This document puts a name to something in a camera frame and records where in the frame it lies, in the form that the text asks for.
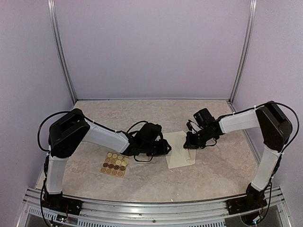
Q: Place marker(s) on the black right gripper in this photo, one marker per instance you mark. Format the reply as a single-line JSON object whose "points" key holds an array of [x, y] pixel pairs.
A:
{"points": [[189, 143]]}

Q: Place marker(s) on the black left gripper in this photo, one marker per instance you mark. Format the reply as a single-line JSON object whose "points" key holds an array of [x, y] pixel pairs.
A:
{"points": [[163, 150]]}

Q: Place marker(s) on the cream paper envelope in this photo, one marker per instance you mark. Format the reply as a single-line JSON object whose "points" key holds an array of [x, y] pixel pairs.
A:
{"points": [[179, 156]]}

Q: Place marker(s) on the round seal sticker sheet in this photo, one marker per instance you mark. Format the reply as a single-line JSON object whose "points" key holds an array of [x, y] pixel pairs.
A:
{"points": [[115, 165]]}

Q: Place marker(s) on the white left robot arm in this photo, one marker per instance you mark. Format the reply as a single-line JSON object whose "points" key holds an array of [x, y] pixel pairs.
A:
{"points": [[74, 128]]}

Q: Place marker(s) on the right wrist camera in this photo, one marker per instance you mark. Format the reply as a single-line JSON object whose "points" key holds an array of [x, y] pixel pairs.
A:
{"points": [[193, 127]]}

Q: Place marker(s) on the front aluminium rail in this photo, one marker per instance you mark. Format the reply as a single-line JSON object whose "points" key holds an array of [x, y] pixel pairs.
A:
{"points": [[101, 213]]}

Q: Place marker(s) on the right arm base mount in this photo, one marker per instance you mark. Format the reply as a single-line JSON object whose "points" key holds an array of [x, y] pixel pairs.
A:
{"points": [[252, 200]]}

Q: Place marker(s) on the right aluminium corner post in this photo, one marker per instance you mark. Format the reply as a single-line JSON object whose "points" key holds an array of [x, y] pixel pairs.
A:
{"points": [[245, 50]]}

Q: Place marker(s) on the aluminium corner post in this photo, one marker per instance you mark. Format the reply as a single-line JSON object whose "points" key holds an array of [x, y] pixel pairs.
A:
{"points": [[245, 50], [60, 51]]}

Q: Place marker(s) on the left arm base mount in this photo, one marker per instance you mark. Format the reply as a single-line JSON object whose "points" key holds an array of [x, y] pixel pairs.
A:
{"points": [[61, 204]]}

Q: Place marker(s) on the left aluminium corner post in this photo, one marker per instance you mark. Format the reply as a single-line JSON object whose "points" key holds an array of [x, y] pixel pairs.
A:
{"points": [[60, 51]]}

